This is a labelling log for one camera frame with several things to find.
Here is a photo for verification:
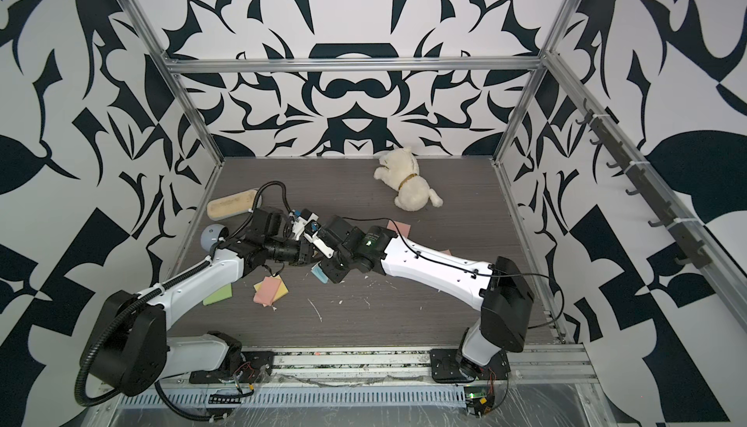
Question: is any pink memo pad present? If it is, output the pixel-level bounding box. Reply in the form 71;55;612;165
387;220;412;238

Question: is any blue memo pad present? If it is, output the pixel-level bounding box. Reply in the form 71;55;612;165
311;264;329;284

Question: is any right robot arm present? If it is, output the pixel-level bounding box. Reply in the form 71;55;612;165
303;216;534;368

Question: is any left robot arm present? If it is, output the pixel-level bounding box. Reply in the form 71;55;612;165
74;207;318;407

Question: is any green memo pad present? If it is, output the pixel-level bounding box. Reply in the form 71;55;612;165
202;284;233;306

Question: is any grey round speaker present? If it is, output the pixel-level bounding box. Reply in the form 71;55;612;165
200;224;229;253

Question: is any white plush dog toy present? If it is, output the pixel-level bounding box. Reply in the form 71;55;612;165
373;147;444;212

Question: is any small circuit board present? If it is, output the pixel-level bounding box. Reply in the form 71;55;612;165
464;385;495;417

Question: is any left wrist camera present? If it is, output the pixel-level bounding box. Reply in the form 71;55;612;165
291;209;318;240

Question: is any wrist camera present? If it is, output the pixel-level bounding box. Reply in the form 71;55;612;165
291;209;318;240
310;230;335;258

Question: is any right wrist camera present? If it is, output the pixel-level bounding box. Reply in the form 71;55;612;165
310;230;335;258

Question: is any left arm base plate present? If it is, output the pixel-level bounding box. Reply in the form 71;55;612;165
189;351;275;384

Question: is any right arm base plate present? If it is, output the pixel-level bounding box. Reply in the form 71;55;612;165
429;348;510;383

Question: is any black corrugated cable hose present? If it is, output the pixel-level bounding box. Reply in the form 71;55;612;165
73;180;293;422

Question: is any black wall hook rack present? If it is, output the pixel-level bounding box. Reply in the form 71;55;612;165
577;99;713;269

